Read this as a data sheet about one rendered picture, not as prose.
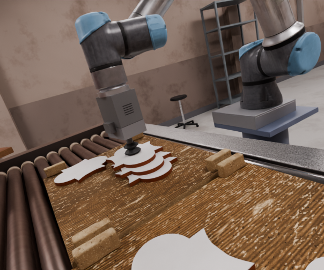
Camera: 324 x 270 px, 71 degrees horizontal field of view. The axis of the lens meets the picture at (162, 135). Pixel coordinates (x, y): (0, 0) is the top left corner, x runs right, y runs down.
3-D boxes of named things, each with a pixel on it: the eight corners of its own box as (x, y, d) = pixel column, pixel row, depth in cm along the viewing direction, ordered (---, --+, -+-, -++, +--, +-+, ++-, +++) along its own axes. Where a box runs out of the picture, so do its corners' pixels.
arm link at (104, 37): (114, 6, 46) (71, 14, 43) (130, 61, 49) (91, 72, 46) (108, 17, 53) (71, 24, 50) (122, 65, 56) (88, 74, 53)
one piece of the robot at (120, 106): (77, 85, 52) (101, 149, 57) (92, 82, 45) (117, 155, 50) (113, 76, 57) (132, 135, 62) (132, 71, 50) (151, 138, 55)
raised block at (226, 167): (238, 163, 45) (236, 151, 44) (247, 165, 43) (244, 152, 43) (218, 177, 42) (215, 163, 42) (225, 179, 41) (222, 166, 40)
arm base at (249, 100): (252, 99, 98) (250, 76, 95) (289, 98, 86) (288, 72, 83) (233, 109, 89) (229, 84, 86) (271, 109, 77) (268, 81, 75)
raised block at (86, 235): (112, 229, 36) (107, 214, 35) (117, 234, 34) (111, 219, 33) (75, 251, 33) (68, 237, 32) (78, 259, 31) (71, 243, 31)
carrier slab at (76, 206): (145, 138, 82) (144, 134, 81) (238, 165, 48) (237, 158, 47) (44, 183, 65) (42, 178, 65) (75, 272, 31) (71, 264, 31)
